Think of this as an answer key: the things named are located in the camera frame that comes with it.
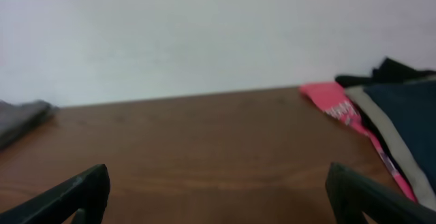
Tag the red printed shirt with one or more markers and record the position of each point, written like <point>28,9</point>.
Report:
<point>330,98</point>

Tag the light grey garment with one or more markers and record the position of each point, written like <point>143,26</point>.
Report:
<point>397,147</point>

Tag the black garment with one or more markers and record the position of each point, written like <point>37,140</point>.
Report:
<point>390,71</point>

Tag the navy blue garment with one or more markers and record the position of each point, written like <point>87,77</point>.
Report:
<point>411,109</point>

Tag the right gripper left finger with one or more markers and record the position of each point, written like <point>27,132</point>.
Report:
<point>83,196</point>

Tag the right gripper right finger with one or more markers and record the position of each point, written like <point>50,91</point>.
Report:
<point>353,196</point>

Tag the grey shorts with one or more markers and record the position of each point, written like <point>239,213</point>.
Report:
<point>19,119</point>

